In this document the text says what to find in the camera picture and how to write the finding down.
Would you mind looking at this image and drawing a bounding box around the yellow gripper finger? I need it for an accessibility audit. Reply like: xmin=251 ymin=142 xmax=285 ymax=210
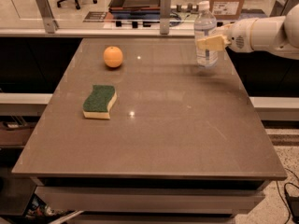
xmin=216 ymin=23 xmax=233 ymax=36
xmin=196 ymin=35 xmax=231 ymax=51

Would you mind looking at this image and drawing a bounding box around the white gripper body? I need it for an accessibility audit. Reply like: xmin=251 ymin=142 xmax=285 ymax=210
xmin=228 ymin=18 xmax=257 ymax=53

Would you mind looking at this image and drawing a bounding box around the clear blue plastic bottle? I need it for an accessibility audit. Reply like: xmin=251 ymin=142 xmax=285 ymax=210
xmin=193 ymin=0 xmax=218 ymax=67

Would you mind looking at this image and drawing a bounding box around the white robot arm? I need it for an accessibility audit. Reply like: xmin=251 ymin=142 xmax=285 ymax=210
xmin=195 ymin=5 xmax=299 ymax=60

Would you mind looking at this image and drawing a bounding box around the cardboard box with label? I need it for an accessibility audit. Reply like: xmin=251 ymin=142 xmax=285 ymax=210
xmin=207 ymin=0 xmax=250 ymax=21

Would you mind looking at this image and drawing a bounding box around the orange fruit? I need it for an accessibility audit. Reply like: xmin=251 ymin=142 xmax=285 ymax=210
xmin=103 ymin=47 xmax=123 ymax=68

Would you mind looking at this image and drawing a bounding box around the green yellow sponge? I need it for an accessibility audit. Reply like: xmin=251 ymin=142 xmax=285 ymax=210
xmin=83 ymin=85 xmax=117 ymax=119

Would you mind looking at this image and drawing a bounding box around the right metal bracket post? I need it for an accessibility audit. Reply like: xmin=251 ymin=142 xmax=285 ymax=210
xmin=270 ymin=0 xmax=299 ymax=17

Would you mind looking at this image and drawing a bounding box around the metal bracket post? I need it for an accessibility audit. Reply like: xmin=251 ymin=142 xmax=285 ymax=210
xmin=160 ymin=0 xmax=171 ymax=35
xmin=270 ymin=0 xmax=299 ymax=17
xmin=36 ymin=0 xmax=58 ymax=34

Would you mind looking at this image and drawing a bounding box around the middle metal bracket post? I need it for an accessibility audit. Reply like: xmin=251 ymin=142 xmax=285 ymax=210
xmin=160 ymin=0 xmax=171 ymax=35

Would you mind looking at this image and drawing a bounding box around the left metal bracket post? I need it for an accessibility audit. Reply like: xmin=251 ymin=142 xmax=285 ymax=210
xmin=36 ymin=0 xmax=58 ymax=34

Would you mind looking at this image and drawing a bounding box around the black power adapter with cable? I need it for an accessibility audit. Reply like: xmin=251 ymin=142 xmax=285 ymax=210
xmin=275 ymin=168 xmax=299 ymax=224

